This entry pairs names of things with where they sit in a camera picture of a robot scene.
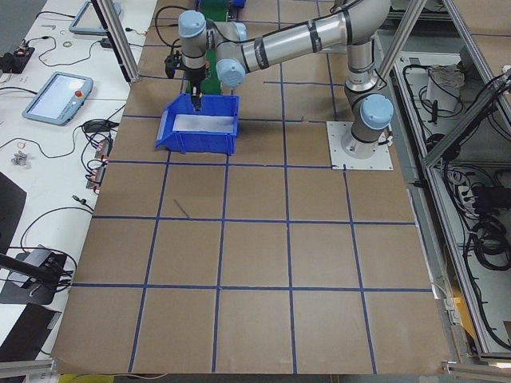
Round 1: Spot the black camera stand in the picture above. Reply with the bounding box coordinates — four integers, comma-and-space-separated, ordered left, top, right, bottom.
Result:
1, 247, 66, 305

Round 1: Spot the aluminium frame rack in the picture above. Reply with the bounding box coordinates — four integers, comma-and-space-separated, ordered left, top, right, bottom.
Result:
378, 1, 510, 366

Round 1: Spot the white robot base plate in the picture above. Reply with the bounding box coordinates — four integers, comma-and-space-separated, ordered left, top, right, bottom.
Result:
327, 121, 394, 172

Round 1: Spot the aluminium frame post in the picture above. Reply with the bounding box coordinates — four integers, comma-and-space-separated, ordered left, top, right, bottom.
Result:
91, 0, 140, 84

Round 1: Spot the teach pendant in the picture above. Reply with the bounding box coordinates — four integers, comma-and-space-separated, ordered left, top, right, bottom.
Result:
22, 72, 94, 126
69, 1, 106, 37

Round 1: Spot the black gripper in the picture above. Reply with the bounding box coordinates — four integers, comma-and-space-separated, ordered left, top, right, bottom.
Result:
187, 67, 206, 112

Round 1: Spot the blue left plastic bin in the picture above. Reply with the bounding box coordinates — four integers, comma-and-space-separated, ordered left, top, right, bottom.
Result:
155, 93, 240, 156

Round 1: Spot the green conveyor belt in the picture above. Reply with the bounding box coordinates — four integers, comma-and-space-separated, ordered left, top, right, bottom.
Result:
195, 0, 231, 95

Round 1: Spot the teach pendant near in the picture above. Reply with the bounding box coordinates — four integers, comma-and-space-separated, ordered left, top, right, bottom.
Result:
22, 72, 94, 126

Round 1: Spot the teach pendant far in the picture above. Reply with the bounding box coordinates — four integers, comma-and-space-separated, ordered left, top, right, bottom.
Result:
69, 1, 106, 37

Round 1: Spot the white foam pad left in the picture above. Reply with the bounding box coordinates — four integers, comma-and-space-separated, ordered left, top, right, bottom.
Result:
172, 114, 234, 133

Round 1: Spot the black power adapter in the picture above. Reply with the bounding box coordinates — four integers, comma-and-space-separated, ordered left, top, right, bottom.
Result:
100, 38, 113, 49

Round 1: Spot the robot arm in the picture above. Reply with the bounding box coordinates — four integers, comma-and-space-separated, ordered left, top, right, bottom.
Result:
164, 0, 394, 160

